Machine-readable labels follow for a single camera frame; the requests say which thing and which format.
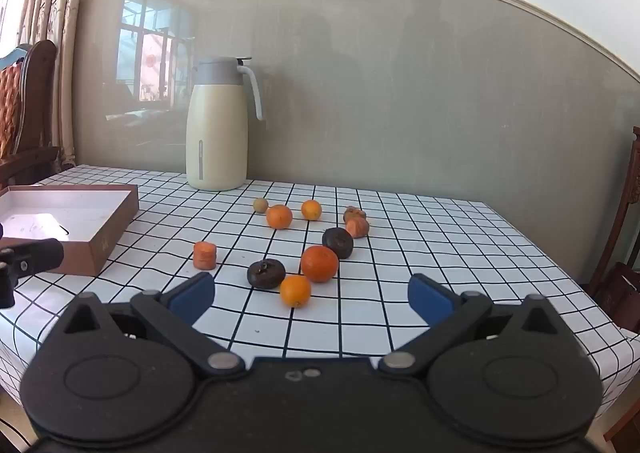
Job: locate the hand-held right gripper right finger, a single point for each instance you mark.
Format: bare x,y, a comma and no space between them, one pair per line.
430,298

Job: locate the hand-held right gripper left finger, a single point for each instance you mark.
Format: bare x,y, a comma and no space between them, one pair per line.
192,295

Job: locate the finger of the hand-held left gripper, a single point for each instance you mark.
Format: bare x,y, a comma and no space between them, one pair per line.
30,255

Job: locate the white shallow tray box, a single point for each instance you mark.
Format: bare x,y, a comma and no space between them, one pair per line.
65,223

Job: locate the brown mushroom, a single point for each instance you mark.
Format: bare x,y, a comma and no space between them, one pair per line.
266,274

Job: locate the small orange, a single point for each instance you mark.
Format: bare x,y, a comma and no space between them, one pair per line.
311,210
295,291

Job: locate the dark mangosteen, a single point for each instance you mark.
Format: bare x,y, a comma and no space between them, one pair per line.
338,243

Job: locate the large orange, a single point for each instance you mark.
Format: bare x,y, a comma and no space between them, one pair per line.
319,263

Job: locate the medium orange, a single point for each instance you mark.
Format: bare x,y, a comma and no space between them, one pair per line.
279,216

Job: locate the black white checkered tablecloth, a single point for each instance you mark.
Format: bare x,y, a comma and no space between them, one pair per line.
450,253

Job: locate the small tan fruit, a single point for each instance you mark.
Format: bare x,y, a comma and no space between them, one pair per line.
260,205

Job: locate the wooden sofa with orange cushion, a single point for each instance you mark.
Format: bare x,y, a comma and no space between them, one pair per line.
30,98

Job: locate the cream thermos jug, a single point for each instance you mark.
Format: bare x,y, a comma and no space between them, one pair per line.
215,133

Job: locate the dark wooden chair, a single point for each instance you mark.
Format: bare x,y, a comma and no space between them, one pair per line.
617,258

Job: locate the beige patterned curtain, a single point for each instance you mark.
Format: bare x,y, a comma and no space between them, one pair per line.
55,8

